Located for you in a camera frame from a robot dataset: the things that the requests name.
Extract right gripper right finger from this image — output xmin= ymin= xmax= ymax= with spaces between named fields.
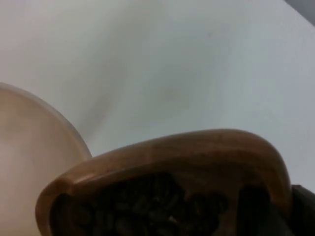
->
xmin=287 ymin=184 xmax=315 ymax=236

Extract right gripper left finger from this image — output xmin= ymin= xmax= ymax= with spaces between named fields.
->
xmin=238 ymin=184 xmax=293 ymax=236

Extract dark wooden cup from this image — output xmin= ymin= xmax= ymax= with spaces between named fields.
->
xmin=35 ymin=128 xmax=293 ymax=236

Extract pale wooden bowl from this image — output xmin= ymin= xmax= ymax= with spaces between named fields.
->
xmin=0 ymin=82 xmax=93 ymax=236

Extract coffee beans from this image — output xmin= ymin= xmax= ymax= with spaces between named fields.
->
xmin=51 ymin=173 xmax=229 ymax=236

